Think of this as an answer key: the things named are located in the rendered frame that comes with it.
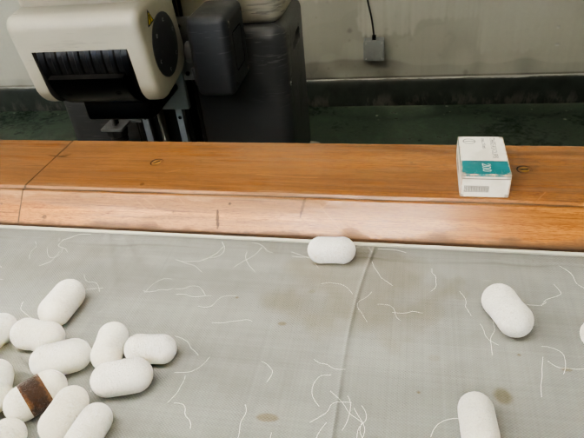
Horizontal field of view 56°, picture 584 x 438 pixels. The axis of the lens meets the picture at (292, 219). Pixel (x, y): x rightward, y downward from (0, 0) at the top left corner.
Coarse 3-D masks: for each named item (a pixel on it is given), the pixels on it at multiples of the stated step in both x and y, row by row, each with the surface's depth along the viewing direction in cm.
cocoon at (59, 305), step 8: (64, 280) 38; (72, 280) 38; (56, 288) 38; (64, 288) 38; (72, 288) 38; (80, 288) 38; (48, 296) 37; (56, 296) 37; (64, 296) 37; (72, 296) 37; (80, 296) 38; (40, 304) 37; (48, 304) 36; (56, 304) 36; (64, 304) 37; (72, 304) 37; (80, 304) 38; (40, 312) 36; (48, 312) 36; (56, 312) 36; (64, 312) 37; (72, 312) 37; (48, 320) 36; (56, 320) 36; (64, 320) 37
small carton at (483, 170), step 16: (464, 144) 44; (480, 144) 44; (496, 144) 43; (464, 160) 42; (480, 160) 42; (496, 160) 42; (464, 176) 40; (480, 176) 40; (496, 176) 40; (464, 192) 41; (480, 192) 41; (496, 192) 41
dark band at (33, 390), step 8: (32, 376) 32; (24, 384) 31; (32, 384) 31; (40, 384) 31; (24, 392) 31; (32, 392) 31; (40, 392) 31; (48, 392) 31; (24, 400) 30; (32, 400) 31; (40, 400) 31; (48, 400) 31; (32, 408) 31; (40, 408) 31
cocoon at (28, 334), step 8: (24, 320) 35; (32, 320) 36; (40, 320) 36; (16, 328) 35; (24, 328) 35; (32, 328) 35; (40, 328) 35; (48, 328) 35; (56, 328) 35; (16, 336) 35; (24, 336) 35; (32, 336) 35; (40, 336) 34; (48, 336) 34; (56, 336) 35; (64, 336) 35; (16, 344) 35; (24, 344) 35; (32, 344) 35; (40, 344) 34
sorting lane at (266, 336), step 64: (0, 256) 45; (64, 256) 44; (128, 256) 43; (192, 256) 43; (256, 256) 42; (384, 256) 41; (448, 256) 40; (512, 256) 39; (576, 256) 39; (128, 320) 38; (192, 320) 37; (256, 320) 36; (320, 320) 36; (384, 320) 35; (448, 320) 35; (576, 320) 34; (192, 384) 33; (256, 384) 32; (320, 384) 32; (384, 384) 31; (448, 384) 31; (512, 384) 31; (576, 384) 30
